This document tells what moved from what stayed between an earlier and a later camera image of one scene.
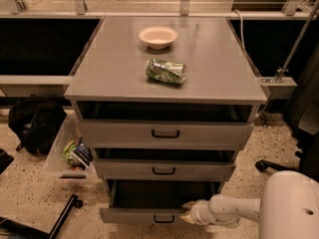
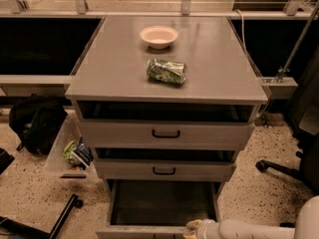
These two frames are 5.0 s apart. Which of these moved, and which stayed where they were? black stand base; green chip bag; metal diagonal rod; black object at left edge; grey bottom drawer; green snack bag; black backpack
Moved: grey bottom drawer
Stayed: metal diagonal rod; black object at left edge; green snack bag; green chip bag; black stand base; black backpack
